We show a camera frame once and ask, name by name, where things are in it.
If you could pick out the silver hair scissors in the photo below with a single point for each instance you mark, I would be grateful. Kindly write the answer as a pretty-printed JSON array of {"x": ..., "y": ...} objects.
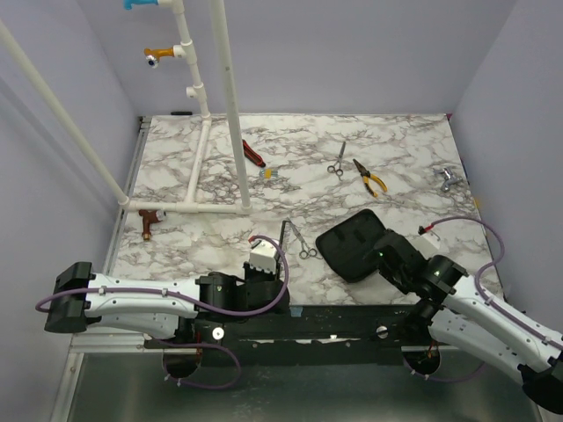
[{"x": 306, "y": 251}]

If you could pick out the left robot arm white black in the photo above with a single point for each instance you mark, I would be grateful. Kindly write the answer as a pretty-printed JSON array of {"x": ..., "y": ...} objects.
[{"x": 82, "y": 298}]

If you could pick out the chrome faucet tap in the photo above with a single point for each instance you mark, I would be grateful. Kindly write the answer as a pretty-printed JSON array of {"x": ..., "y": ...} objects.
[{"x": 450, "y": 178}]

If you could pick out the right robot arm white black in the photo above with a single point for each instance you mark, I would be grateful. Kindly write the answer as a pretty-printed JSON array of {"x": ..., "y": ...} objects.
[{"x": 454, "y": 309}]

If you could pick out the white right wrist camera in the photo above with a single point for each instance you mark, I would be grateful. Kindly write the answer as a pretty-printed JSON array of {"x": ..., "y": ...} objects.
[{"x": 427, "y": 243}]

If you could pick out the black hair comb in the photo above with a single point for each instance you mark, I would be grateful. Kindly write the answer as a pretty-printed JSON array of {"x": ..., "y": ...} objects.
[{"x": 283, "y": 244}]

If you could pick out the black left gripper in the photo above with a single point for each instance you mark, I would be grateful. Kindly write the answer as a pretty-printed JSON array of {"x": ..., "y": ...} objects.
[{"x": 251, "y": 271}]

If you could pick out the blue tap on pipe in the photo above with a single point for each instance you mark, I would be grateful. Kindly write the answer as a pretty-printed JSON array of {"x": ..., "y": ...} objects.
[{"x": 130, "y": 4}]

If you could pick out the orange tap on pipe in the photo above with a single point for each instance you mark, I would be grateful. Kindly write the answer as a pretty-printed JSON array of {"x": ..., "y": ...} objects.
[{"x": 153, "y": 56}]

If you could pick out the black zip tool case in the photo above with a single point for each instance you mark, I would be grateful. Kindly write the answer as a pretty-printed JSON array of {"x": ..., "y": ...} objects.
[{"x": 348, "y": 247}]

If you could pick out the silver thinning scissors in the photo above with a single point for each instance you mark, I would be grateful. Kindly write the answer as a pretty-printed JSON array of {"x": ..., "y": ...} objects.
[{"x": 336, "y": 167}]

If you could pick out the red black utility knife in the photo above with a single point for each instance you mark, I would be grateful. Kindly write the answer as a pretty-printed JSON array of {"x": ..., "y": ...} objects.
[{"x": 252, "y": 155}]

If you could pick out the brown brass valve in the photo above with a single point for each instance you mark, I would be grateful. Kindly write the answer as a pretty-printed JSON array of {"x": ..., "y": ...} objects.
[{"x": 150, "y": 217}]

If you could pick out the yellow handled pliers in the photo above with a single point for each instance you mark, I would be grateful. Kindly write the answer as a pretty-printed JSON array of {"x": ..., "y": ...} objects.
[{"x": 367, "y": 177}]

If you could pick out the aluminium extrusion frame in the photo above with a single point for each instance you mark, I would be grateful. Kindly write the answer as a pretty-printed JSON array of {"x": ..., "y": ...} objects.
[{"x": 74, "y": 361}]

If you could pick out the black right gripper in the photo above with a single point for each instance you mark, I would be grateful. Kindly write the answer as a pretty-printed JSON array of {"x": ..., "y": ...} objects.
[{"x": 388, "y": 246}]

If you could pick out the white PVC pipe frame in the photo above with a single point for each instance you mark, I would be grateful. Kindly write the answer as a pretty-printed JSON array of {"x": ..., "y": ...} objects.
[{"x": 185, "y": 50}]

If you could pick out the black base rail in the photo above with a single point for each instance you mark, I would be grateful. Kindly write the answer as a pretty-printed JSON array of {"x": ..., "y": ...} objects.
[{"x": 307, "y": 335}]

